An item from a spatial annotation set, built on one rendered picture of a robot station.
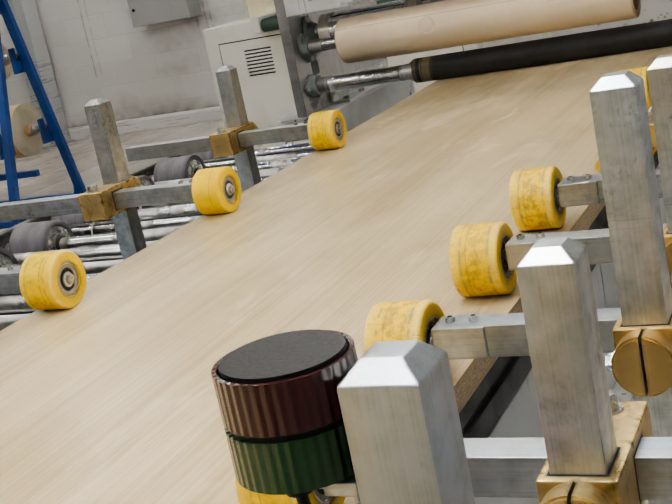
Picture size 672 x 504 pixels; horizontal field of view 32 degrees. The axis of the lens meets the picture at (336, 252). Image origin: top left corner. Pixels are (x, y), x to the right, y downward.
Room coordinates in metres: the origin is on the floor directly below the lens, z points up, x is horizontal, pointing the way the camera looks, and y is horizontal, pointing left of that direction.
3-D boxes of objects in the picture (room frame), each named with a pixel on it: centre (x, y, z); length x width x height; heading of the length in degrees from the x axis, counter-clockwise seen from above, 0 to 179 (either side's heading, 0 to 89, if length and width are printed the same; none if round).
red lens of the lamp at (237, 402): (0.46, 0.03, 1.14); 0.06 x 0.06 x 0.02
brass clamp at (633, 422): (0.68, -0.13, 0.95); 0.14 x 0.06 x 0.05; 154
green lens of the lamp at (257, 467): (0.46, 0.03, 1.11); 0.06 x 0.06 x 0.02
